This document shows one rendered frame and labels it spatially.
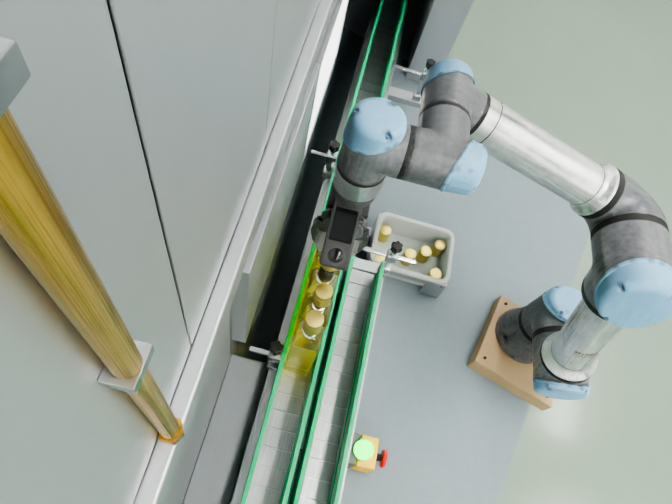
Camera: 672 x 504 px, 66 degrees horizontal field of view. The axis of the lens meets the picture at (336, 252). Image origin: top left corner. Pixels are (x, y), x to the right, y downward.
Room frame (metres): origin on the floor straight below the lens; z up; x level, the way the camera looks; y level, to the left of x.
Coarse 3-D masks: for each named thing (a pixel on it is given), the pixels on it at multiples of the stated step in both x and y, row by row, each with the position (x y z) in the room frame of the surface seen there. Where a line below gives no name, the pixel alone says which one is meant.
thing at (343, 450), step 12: (384, 264) 0.62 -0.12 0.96; (372, 288) 0.57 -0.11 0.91; (372, 300) 0.53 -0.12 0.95; (372, 312) 0.49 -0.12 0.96; (372, 324) 0.46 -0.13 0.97; (360, 348) 0.42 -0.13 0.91; (360, 360) 0.38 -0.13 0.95; (360, 372) 0.35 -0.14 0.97; (360, 384) 0.32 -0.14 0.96; (348, 408) 0.28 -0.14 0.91; (348, 420) 0.25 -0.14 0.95; (348, 432) 0.22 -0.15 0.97; (348, 444) 0.20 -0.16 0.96; (336, 468) 0.16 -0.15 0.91; (336, 480) 0.13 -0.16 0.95; (336, 492) 0.11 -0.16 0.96
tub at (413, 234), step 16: (384, 224) 0.84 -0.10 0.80; (400, 224) 0.84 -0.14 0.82; (416, 224) 0.85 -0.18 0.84; (400, 240) 0.82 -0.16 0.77; (416, 240) 0.84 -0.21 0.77; (432, 240) 0.85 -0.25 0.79; (448, 240) 0.84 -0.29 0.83; (432, 256) 0.81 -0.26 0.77; (448, 256) 0.78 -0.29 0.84; (400, 272) 0.68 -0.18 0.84; (416, 272) 0.74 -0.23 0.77; (448, 272) 0.73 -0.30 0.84
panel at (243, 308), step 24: (312, 72) 0.75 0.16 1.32; (312, 96) 0.74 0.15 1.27; (288, 144) 0.57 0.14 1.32; (288, 168) 0.56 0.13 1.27; (288, 192) 0.61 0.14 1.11; (264, 216) 0.42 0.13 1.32; (264, 240) 0.40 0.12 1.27; (264, 264) 0.43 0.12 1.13; (240, 288) 0.32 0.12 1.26; (240, 312) 0.32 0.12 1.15; (240, 336) 0.32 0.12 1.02
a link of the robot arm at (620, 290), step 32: (608, 224) 0.59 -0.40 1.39; (640, 224) 0.58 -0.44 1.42; (608, 256) 0.53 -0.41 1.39; (640, 256) 0.52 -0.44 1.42; (608, 288) 0.47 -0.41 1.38; (640, 288) 0.47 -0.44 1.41; (576, 320) 0.51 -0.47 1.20; (608, 320) 0.46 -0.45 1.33; (640, 320) 0.46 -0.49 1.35; (544, 352) 0.51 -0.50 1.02; (576, 352) 0.49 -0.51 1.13; (544, 384) 0.46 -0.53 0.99; (576, 384) 0.47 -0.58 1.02
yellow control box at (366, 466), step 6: (354, 432) 0.26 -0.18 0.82; (354, 438) 0.24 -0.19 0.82; (360, 438) 0.25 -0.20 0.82; (366, 438) 0.25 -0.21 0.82; (372, 438) 0.26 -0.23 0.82; (378, 438) 0.26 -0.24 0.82; (378, 444) 0.25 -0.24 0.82; (354, 456) 0.21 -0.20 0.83; (372, 456) 0.22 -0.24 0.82; (348, 462) 0.19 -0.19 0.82; (354, 462) 0.20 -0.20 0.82; (360, 462) 0.20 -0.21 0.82; (366, 462) 0.21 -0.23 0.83; (372, 462) 0.21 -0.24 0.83; (354, 468) 0.19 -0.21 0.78; (360, 468) 0.19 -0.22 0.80; (366, 468) 0.19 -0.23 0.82; (372, 468) 0.20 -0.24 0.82
